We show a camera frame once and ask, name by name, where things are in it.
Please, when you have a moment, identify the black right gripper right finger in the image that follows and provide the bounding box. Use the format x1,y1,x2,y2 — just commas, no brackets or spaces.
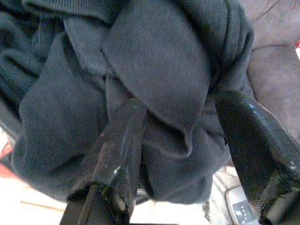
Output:
215,90,300,225

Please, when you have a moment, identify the grey remote control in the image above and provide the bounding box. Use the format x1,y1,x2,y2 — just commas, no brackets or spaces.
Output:
225,186,261,225

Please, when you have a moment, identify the red plastic stool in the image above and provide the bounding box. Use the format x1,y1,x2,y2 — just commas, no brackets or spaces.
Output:
0,140,26,186

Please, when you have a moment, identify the plain black shirt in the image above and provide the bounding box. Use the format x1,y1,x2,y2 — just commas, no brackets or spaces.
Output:
0,0,256,204

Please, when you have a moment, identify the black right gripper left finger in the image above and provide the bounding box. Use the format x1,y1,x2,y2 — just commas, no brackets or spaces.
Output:
60,97,147,225

